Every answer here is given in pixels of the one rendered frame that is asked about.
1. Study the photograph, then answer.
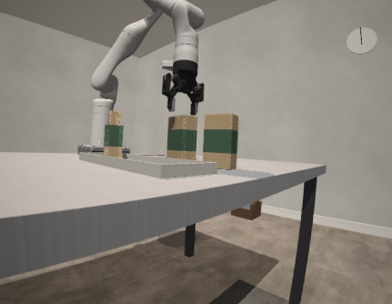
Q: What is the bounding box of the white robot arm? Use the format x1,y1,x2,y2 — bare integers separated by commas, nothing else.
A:
89,0,205,147

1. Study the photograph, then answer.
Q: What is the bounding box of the tan and green coffee pack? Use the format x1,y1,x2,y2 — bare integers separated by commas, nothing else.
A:
104,110,124,158
166,115,197,160
203,114,238,169

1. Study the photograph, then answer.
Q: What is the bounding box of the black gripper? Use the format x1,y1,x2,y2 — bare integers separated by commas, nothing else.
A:
162,60,204,116

